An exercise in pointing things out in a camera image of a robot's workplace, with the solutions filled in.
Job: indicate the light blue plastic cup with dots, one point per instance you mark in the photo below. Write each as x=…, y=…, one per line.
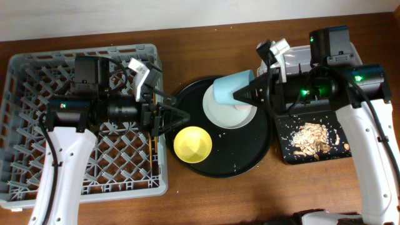
x=224, y=87

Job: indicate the pink plastic cup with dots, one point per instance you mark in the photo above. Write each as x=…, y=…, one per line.
x=243, y=107

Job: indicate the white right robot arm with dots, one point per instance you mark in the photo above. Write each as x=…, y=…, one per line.
x=375, y=154

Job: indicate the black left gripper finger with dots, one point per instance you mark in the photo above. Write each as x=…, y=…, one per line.
x=171, y=120
x=171, y=100

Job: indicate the food scraps pile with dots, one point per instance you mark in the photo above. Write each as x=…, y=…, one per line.
x=318, y=141

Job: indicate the grey dish rack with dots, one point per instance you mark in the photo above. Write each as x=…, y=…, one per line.
x=118, y=167

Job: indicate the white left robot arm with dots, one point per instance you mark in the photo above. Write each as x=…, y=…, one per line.
x=67, y=155

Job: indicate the black rectangular tray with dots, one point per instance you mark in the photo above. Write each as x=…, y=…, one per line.
x=288, y=125

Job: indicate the grey round plate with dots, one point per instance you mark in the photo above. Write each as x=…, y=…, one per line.
x=226, y=116

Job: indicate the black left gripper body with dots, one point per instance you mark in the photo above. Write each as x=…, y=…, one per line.
x=153, y=117

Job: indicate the clear plastic bin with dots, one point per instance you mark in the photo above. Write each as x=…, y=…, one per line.
x=300, y=55

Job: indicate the yellow bowl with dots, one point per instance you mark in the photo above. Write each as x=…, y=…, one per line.
x=192, y=144

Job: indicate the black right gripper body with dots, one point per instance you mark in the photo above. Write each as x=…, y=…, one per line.
x=274, y=92

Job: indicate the wooden chopstick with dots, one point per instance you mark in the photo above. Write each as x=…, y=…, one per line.
x=150, y=150
x=155, y=143

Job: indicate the round black tray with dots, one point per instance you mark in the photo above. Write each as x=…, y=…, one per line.
x=234, y=151

